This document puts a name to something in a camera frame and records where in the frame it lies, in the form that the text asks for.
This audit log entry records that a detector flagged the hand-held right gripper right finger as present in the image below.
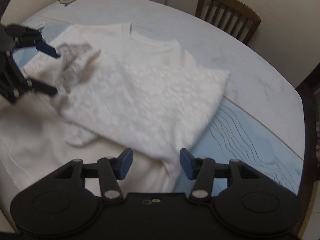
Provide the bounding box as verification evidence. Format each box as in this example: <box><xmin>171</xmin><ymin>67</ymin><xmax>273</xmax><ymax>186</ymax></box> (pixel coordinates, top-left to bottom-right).
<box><xmin>180</xmin><ymin>148</ymin><xmax>260</xmax><ymax>202</ymax></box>

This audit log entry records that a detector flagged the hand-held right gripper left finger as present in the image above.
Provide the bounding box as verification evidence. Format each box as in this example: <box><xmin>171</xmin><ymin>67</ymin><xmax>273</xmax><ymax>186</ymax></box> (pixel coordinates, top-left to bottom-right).
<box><xmin>52</xmin><ymin>148</ymin><xmax>133</xmax><ymax>201</ymax></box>

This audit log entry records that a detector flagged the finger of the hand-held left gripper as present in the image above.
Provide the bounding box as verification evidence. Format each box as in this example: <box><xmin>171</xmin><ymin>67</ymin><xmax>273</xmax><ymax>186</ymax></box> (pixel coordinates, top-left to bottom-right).
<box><xmin>5</xmin><ymin>24</ymin><xmax>62</xmax><ymax>59</ymax></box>
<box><xmin>5</xmin><ymin>51</ymin><xmax>58</xmax><ymax>104</ymax></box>

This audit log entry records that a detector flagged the white lace shirt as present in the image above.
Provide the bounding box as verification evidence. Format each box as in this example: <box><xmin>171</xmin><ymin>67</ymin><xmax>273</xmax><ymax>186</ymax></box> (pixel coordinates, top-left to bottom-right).
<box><xmin>24</xmin><ymin>22</ymin><xmax>232</xmax><ymax>163</ymax></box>

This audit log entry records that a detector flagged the plain white garment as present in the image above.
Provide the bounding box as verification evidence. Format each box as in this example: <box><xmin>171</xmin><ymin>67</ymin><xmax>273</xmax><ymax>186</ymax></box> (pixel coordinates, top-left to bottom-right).
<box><xmin>0</xmin><ymin>92</ymin><xmax>181</xmax><ymax>230</ymax></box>

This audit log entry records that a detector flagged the white and blue patterned tablecloth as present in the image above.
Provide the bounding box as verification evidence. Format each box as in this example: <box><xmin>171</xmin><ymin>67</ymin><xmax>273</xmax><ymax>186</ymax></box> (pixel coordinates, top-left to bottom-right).
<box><xmin>0</xmin><ymin>0</ymin><xmax>307</xmax><ymax>232</ymax></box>

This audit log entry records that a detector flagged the dark wooden furniture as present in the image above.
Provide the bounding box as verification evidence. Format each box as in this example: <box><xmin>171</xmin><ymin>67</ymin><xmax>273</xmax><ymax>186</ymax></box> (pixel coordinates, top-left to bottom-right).
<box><xmin>295</xmin><ymin>62</ymin><xmax>320</xmax><ymax>240</ymax></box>

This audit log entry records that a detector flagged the slatted wooden chair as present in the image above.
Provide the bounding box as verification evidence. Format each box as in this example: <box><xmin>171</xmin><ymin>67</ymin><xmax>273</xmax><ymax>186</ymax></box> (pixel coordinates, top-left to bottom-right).
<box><xmin>194</xmin><ymin>0</ymin><xmax>262</xmax><ymax>46</ymax></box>

